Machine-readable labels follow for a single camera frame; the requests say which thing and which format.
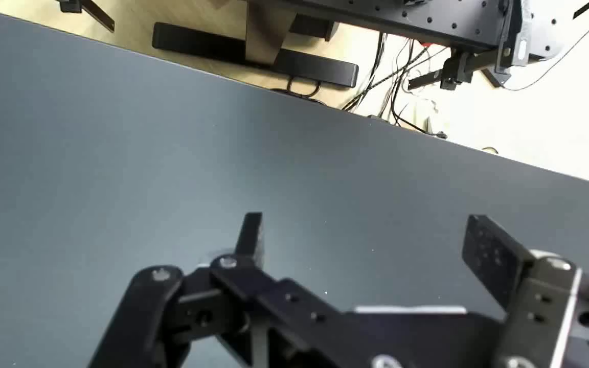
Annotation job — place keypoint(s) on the black angled bracket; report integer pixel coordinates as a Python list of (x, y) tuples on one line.
[(90, 9)]

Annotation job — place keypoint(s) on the black flat base bar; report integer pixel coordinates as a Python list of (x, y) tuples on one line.
[(307, 66)]

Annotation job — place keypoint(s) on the brown wooden post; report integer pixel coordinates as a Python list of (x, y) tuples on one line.
[(267, 31)]

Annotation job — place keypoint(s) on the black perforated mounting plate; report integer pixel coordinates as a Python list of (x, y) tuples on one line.
[(417, 20)]

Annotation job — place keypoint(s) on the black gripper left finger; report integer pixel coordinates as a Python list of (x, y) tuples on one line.
[(164, 320)]

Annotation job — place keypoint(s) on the grey perforated metal plate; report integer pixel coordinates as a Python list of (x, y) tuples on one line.
[(546, 28)]

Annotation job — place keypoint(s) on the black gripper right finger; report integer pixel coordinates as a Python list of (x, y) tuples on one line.
[(540, 308)]

